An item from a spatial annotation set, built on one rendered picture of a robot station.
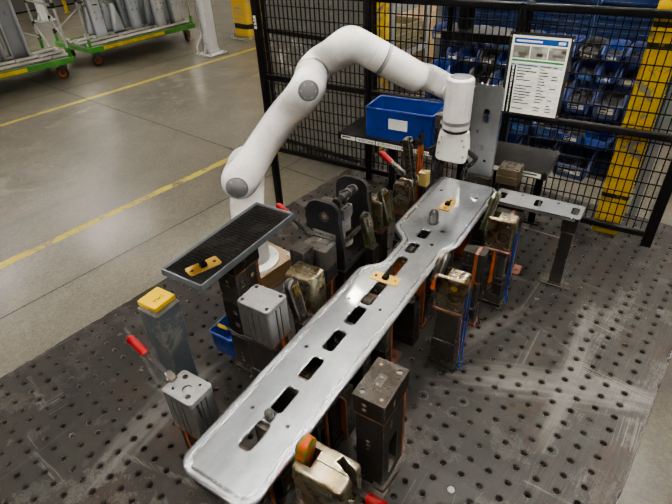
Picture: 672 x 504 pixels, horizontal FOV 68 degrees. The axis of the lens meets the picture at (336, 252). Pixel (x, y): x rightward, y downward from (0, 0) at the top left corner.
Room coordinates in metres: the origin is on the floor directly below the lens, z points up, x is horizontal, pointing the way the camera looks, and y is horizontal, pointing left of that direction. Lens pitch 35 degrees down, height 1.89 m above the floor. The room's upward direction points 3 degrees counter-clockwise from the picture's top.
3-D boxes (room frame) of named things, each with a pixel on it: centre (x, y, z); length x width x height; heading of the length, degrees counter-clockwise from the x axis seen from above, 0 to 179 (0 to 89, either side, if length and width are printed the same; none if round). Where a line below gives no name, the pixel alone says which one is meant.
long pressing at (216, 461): (1.08, -0.13, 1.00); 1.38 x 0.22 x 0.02; 146
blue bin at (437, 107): (2.06, -0.33, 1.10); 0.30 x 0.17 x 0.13; 59
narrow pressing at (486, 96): (1.70, -0.55, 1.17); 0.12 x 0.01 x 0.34; 56
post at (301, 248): (1.14, 0.10, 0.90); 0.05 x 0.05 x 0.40; 56
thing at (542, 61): (1.89, -0.78, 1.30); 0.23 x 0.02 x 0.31; 56
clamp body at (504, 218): (1.33, -0.53, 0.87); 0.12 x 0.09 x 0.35; 56
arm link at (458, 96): (1.49, -0.40, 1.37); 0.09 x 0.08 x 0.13; 177
